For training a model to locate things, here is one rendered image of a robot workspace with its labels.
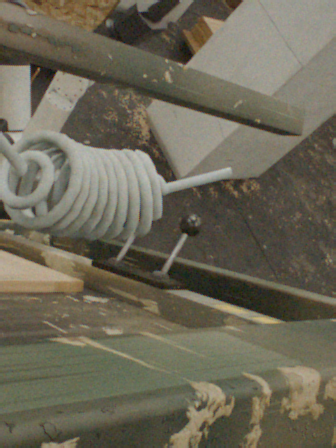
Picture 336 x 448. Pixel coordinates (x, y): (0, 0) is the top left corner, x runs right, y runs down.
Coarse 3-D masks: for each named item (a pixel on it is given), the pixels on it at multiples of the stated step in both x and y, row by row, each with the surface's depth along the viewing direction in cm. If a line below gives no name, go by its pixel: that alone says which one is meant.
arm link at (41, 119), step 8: (40, 104) 123; (40, 112) 123; (32, 120) 125; (40, 120) 123; (48, 120) 122; (56, 120) 123; (64, 120) 124; (32, 128) 125; (40, 128) 124; (48, 128) 124; (56, 128) 125; (8, 136) 128; (16, 136) 129
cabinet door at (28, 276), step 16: (0, 256) 112; (16, 256) 116; (0, 272) 96; (16, 272) 98; (32, 272) 99; (48, 272) 101; (0, 288) 88; (16, 288) 89; (32, 288) 91; (48, 288) 93; (64, 288) 95; (80, 288) 97
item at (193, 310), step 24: (0, 240) 129; (24, 240) 126; (48, 264) 113; (72, 264) 107; (96, 288) 100; (120, 288) 95; (144, 288) 91; (168, 312) 86; (192, 312) 83; (216, 312) 79
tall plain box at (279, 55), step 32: (256, 0) 319; (288, 0) 306; (320, 0) 294; (224, 32) 335; (256, 32) 321; (288, 32) 307; (320, 32) 295; (192, 64) 353; (224, 64) 337; (256, 64) 322; (288, 64) 309; (320, 64) 311; (288, 96) 328; (320, 96) 348; (160, 128) 375; (192, 128) 357; (224, 128) 340; (256, 128) 348; (192, 160) 358; (224, 160) 370; (256, 160) 396
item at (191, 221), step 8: (184, 216) 95; (192, 216) 94; (184, 224) 94; (192, 224) 93; (200, 224) 94; (184, 232) 94; (192, 232) 94; (184, 240) 94; (176, 248) 93; (176, 256) 93; (168, 264) 92; (160, 272) 92; (160, 280) 91; (168, 280) 92
